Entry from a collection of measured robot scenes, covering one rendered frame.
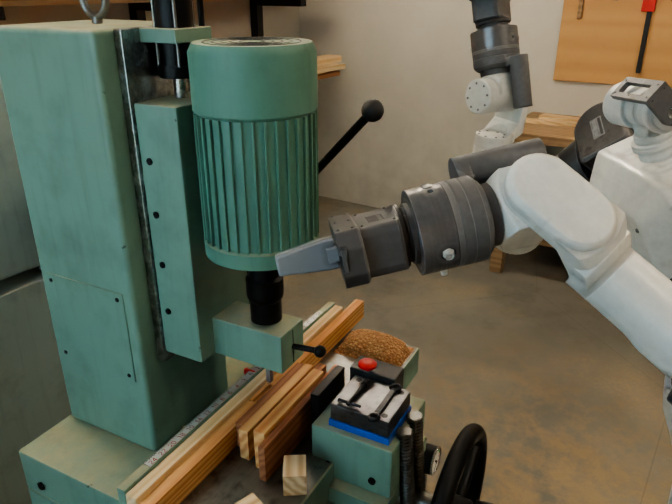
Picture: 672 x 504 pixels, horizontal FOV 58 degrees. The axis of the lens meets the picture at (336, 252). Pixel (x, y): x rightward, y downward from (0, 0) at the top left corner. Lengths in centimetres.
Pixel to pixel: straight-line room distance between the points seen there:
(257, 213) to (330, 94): 394
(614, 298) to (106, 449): 93
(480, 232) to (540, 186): 7
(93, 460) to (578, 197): 94
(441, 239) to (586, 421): 215
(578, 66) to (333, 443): 332
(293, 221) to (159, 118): 24
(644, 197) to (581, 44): 304
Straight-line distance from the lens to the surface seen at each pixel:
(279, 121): 82
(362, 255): 56
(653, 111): 98
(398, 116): 449
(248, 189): 84
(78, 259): 109
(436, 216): 58
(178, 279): 100
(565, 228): 59
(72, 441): 128
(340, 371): 102
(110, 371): 116
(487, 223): 59
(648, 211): 98
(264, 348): 100
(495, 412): 262
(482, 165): 64
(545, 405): 272
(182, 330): 105
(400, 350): 122
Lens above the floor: 157
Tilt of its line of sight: 24 degrees down
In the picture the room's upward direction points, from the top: straight up
